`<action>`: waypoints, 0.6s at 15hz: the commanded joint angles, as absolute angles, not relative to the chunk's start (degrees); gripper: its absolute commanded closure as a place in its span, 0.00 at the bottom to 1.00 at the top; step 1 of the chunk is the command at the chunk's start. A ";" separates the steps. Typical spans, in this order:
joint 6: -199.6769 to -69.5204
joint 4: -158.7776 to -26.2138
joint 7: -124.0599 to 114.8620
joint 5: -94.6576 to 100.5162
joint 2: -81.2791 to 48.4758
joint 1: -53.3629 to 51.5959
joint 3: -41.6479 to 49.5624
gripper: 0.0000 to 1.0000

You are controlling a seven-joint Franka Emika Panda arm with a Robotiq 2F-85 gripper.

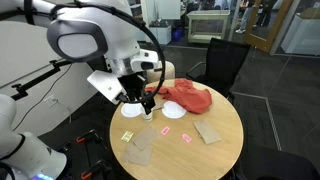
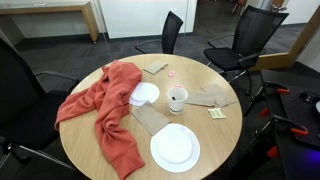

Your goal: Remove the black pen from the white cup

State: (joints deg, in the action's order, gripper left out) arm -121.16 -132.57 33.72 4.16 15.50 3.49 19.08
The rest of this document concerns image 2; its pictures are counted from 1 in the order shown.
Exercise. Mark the small white plate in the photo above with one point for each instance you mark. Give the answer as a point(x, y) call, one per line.
point(145, 91)

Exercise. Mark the pink sugar packet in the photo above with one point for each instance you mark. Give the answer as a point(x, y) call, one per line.
point(172, 73)
point(178, 86)

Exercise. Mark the tan cardboard piece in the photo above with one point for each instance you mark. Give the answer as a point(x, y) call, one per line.
point(155, 66)

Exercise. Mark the orange cloth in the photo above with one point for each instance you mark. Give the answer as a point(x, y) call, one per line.
point(113, 100)

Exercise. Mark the large white plate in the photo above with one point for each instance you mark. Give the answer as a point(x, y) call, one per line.
point(175, 148)

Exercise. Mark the yellow sugar packet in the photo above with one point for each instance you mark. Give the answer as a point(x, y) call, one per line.
point(216, 113)

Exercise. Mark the black mesh office chair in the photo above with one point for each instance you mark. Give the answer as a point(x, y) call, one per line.
point(253, 30)
point(16, 100)
point(171, 30)

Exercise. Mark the light wooden bench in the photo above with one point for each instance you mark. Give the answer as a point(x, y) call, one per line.
point(88, 20)

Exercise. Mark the black orange bar clamp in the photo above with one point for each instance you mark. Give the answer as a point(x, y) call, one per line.
point(283, 120)
point(270, 86)

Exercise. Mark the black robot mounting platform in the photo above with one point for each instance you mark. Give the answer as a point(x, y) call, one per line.
point(296, 110)

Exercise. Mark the slanted wooden frame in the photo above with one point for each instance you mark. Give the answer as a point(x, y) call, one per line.
point(283, 60)

